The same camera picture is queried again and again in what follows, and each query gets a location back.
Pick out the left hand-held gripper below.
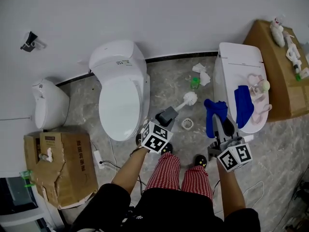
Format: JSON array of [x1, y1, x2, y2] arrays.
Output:
[[136, 113, 180, 154]]

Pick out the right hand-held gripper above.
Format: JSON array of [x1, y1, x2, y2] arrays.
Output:
[[207, 115, 253, 173]]

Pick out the grey-handled white toilet brush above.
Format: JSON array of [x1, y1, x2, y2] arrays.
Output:
[[155, 92, 198, 128]]

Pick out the person's right forearm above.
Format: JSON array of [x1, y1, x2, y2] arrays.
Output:
[[216, 159, 246, 219]]

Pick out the person's left forearm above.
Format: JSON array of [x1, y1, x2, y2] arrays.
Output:
[[111, 148, 150, 195]]

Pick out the round white brush holder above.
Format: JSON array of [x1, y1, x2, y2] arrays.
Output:
[[181, 117, 194, 131]]

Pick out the white toilet with tank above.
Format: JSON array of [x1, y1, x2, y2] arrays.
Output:
[[88, 40, 151, 142]]

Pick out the white flat-lid smart toilet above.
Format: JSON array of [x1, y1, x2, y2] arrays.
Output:
[[212, 42, 270, 134]]

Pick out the white egg-shaped toilet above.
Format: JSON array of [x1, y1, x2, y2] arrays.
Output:
[[31, 78, 70, 130]]

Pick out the black and white plastic bracket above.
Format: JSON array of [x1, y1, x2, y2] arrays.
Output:
[[20, 31, 46, 53]]

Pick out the person's left black slipper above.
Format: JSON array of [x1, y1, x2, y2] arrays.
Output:
[[160, 142, 174, 155]]

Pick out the person's black slipper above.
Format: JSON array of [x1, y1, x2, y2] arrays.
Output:
[[160, 142, 174, 155], [194, 155, 208, 168]]

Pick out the long blue cloth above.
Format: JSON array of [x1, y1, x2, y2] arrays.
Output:
[[234, 85, 255, 130]]

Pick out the person's right black slipper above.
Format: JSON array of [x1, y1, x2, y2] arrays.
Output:
[[194, 155, 208, 168]]

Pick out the red checked trousers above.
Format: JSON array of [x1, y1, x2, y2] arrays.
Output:
[[144, 152, 214, 203]]

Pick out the crumpled white tissue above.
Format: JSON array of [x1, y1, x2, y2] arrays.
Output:
[[192, 62, 211, 87]]

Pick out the clear bottle cream cap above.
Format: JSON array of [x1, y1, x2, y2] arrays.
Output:
[[255, 80, 270, 93]]

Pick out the plain brown cardboard box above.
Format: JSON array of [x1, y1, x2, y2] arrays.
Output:
[[242, 19, 309, 123]]

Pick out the white power strip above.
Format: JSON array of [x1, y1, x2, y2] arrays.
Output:
[[93, 150, 106, 169]]

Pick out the person's black shirt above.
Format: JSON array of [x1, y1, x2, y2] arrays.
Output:
[[70, 183, 261, 232]]

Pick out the white plastic sprayer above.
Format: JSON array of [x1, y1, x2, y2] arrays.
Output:
[[282, 31, 309, 81]]

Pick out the large torn cardboard box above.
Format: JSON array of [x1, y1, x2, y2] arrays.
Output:
[[23, 131, 99, 210]]

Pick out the white fluffy bundle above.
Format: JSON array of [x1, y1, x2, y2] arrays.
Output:
[[270, 24, 285, 47]]

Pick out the white spray bottle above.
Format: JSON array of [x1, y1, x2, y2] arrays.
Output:
[[272, 15, 285, 28]]

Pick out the small white bottle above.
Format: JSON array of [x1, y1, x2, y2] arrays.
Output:
[[38, 147, 54, 163]]

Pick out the dark window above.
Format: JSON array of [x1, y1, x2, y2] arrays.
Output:
[[0, 176, 66, 232]]

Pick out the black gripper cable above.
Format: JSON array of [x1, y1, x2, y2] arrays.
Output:
[[212, 179, 221, 198]]

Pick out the white power cable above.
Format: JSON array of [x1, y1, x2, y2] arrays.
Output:
[[107, 136, 119, 171]]

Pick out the thin white cable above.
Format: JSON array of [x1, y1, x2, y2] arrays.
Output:
[[242, 180, 265, 198]]

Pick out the black power cable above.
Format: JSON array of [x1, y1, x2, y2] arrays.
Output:
[[99, 160, 121, 170]]

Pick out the thin grey wall cable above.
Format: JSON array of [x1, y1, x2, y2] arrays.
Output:
[[0, 116, 33, 122]]

